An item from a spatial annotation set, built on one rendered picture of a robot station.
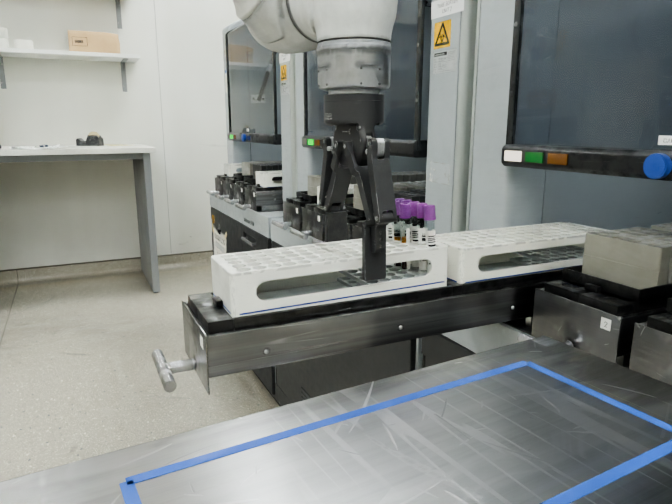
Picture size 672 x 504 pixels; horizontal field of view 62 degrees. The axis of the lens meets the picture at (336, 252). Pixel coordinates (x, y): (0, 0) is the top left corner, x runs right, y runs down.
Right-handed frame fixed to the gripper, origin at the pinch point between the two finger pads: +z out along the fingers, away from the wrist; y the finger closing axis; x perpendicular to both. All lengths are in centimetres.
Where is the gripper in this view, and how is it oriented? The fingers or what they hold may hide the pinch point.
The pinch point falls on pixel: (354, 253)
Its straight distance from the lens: 73.1
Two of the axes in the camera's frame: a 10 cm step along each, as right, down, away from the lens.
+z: 0.1, 9.8, 2.2
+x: 9.0, -1.0, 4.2
